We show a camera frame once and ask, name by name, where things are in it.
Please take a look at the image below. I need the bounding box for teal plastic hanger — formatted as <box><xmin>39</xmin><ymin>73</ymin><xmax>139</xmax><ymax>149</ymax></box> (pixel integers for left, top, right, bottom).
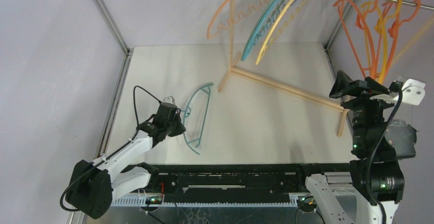
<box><xmin>182</xmin><ymin>82</ymin><xmax>214</xmax><ymax>155</ymax></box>

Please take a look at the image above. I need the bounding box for yellow-orange plastic hanger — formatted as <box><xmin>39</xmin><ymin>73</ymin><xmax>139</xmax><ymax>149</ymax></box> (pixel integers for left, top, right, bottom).
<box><xmin>356</xmin><ymin>0</ymin><xmax>403</xmax><ymax>83</ymax></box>

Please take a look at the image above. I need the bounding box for orange plastic hanger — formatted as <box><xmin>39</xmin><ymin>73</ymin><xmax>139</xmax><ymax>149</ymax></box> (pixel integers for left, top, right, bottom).
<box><xmin>333</xmin><ymin>0</ymin><xmax>379</xmax><ymax>79</ymax></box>
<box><xmin>371</xmin><ymin>0</ymin><xmax>422</xmax><ymax>83</ymax></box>

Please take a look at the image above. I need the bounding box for pale yellow wavy hanger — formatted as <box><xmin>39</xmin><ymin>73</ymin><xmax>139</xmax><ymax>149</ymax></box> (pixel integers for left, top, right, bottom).
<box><xmin>255</xmin><ymin>0</ymin><xmax>308</xmax><ymax>64</ymax></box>

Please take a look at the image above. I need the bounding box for light blue wavy hanger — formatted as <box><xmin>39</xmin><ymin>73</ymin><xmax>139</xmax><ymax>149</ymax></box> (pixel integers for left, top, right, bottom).
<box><xmin>241</xmin><ymin>0</ymin><xmax>289</xmax><ymax>61</ymax></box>

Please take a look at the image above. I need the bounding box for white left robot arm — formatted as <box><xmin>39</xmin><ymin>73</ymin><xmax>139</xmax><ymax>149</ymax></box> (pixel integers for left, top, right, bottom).
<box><xmin>59</xmin><ymin>102</ymin><xmax>186</xmax><ymax>219</ymax></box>

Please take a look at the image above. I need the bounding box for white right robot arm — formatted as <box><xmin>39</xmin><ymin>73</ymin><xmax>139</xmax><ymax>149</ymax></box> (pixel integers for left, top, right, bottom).
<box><xmin>296</xmin><ymin>70</ymin><xmax>425</xmax><ymax>223</ymax></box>

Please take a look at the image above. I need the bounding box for left circuit board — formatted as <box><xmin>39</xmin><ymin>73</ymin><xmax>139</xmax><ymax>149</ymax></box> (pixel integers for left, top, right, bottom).
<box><xmin>144</xmin><ymin>195</ymin><xmax>164</xmax><ymax>207</ymax></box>

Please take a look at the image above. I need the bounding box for circuit board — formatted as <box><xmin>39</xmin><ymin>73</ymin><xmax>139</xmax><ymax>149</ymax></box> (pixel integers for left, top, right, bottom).
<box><xmin>297</xmin><ymin>196</ymin><xmax>317</xmax><ymax>213</ymax></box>
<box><xmin>144</xmin><ymin>195</ymin><xmax>164</xmax><ymax>207</ymax></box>

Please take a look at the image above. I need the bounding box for right circuit board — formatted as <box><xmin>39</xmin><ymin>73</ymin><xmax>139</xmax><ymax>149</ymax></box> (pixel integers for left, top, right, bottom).
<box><xmin>297</xmin><ymin>196</ymin><xmax>317</xmax><ymax>213</ymax></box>

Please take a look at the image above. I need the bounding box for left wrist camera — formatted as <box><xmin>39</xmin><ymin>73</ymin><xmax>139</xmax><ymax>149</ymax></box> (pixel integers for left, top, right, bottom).
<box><xmin>162</xmin><ymin>96</ymin><xmax>176</xmax><ymax>105</ymax></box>

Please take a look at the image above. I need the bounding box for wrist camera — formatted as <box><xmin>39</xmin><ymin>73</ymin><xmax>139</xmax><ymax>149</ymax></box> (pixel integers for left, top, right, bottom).
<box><xmin>162</xmin><ymin>96</ymin><xmax>176</xmax><ymax>105</ymax></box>
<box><xmin>371</xmin><ymin>76</ymin><xmax>426</xmax><ymax>106</ymax></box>

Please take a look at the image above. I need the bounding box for wooden clothes rack frame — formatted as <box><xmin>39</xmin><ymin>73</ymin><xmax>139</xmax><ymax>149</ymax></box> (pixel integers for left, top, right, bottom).
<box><xmin>218</xmin><ymin>0</ymin><xmax>433</xmax><ymax>137</ymax></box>

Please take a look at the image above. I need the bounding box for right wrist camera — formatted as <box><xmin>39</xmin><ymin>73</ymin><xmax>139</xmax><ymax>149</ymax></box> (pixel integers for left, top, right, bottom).
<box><xmin>371</xmin><ymin>76</ymin><xmax>426</xmax><ymax>106</ymax></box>

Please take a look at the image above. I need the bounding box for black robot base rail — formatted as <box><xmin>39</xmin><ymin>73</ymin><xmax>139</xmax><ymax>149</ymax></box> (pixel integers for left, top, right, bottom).
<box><xmin>136</xmin><ymin>163</ymin><xmax>351</xmax><ymax>206</ymax></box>

